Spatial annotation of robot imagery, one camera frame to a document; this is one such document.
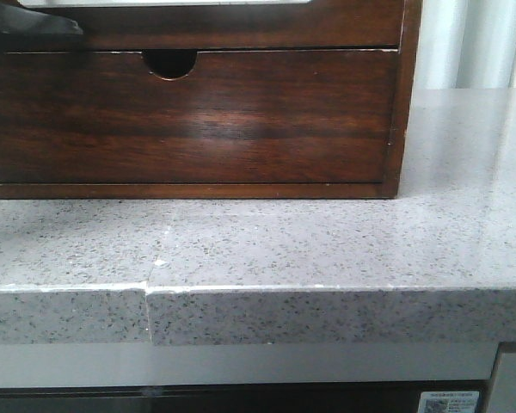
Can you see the dark wooden drawer cabinet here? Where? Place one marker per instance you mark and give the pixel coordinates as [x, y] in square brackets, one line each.
[24, 20]

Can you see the white QR code label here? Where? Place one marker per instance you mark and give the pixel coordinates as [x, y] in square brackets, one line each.
[448, 402]

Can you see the grey cabinet trim panel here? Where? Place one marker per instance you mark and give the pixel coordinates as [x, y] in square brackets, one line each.
[141, 363]

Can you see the black appliance under counter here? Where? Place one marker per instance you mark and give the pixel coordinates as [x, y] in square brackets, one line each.
[400, 396]

